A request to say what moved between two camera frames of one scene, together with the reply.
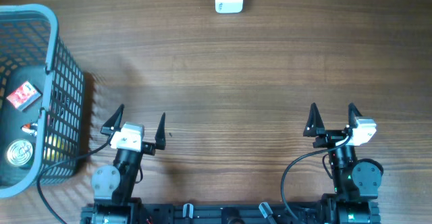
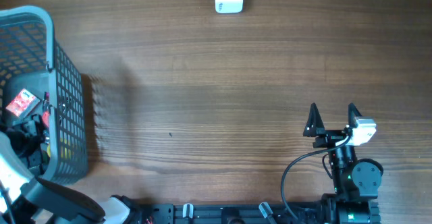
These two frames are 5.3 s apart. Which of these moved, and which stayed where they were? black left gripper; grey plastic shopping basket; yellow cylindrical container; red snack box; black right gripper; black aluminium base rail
Moved: black left gripper; red snack box; yellow cylindrical container
Stayed: grey plastic shopping basket; black aluminium base rail; black right gripper
